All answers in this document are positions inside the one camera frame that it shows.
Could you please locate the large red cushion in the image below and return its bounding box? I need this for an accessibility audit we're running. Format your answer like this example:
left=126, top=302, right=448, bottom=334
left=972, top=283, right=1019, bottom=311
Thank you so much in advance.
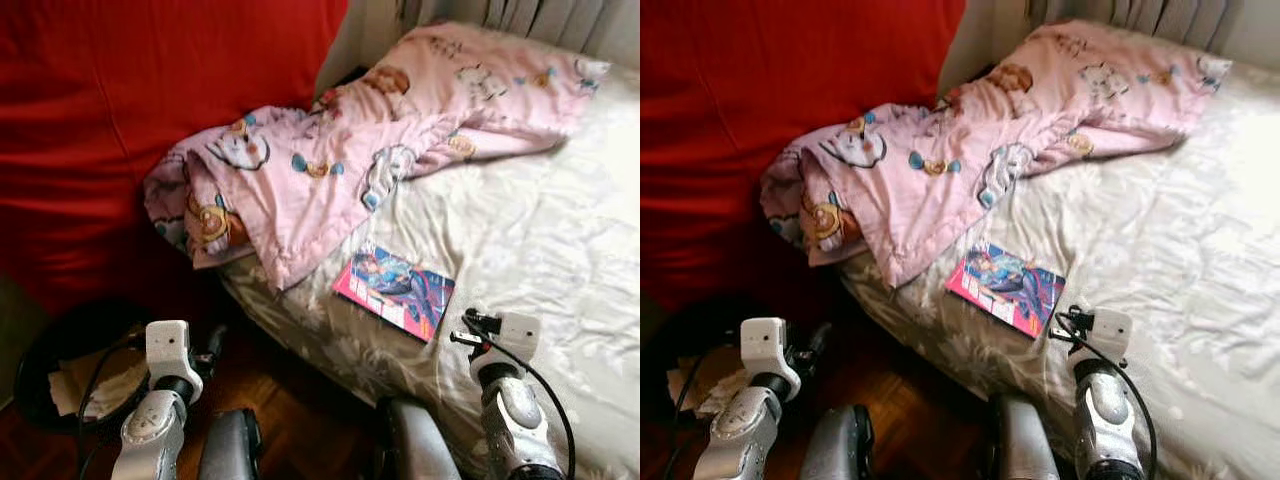
left=640, top=0, right=967, bottom=311
left=0, top=0, right=350, bottom=316

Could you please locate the pink blue comic book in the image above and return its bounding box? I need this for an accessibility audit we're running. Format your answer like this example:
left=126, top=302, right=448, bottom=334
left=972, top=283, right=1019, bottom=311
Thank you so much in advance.
left=331, top=245, right=457, bottom=344
left=945, top=242, right=1067, bottom=341

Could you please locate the crumpled brown paper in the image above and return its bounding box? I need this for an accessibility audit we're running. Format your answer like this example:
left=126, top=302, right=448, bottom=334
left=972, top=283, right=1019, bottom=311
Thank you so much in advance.
left=47, top=350, right=151, bottom=421
left=666, top=350, right=749, bottom=417

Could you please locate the black round waste bin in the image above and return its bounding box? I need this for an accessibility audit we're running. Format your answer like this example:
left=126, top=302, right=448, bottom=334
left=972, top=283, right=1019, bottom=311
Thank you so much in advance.
left=12, top=297, right=156, bottom=438
left=640, top=295, right=751, bottom=431

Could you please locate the beige floral bed sheet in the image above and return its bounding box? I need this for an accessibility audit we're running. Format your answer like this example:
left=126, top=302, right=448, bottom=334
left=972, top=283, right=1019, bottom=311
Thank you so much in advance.
left=215, top=62, right=641, bottom=480
left=838, top=62, right=1280, bottom=480

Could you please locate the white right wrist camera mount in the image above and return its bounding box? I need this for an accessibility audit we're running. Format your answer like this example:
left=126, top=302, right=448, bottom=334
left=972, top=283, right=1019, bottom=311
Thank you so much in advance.
left=1068, top=308, right=1134, bottom=379
left=470, top=312, right=543, bottom=386

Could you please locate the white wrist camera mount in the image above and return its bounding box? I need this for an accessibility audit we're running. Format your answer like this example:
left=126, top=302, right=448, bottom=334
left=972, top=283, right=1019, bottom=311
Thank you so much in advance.
left=1068, top=308, right=1134, bottom=379
left=470, top=312, right=543, bottom=386
left=145, top=320, right=205, bottom=381
left=741, top=318, right=802, bottom=401

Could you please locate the pink cartoon print blanket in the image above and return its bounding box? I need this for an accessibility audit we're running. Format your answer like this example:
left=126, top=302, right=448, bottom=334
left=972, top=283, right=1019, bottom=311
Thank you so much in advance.
left=760, top=20, right=1233, bottom=291
left=143, top=22, right=612, bottom=293

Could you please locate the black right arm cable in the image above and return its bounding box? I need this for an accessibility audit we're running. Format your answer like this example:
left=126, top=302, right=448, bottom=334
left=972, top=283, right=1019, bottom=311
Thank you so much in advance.
left=462, top=318, right=579, bottom=480
left=1055, top=315, right=1159, bottom=480

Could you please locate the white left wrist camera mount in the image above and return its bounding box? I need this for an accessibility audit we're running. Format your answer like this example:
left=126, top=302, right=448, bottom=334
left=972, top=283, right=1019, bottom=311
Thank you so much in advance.
left=741, top=318, right=802, bottom=401
left=145, top=320, right=205, bottom=381

